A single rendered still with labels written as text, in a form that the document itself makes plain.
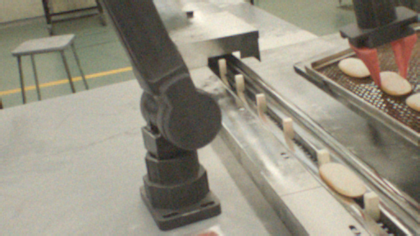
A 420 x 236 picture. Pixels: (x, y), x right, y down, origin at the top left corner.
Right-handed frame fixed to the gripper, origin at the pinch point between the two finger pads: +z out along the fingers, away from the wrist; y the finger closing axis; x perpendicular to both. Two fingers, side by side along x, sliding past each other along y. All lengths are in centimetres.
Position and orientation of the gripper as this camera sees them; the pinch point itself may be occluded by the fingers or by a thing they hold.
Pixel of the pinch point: (390, 77)
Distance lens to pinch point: 101.1
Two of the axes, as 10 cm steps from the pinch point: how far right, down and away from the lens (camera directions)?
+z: 3.1, 8.8, 3.6
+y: -9.4, 3.3, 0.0
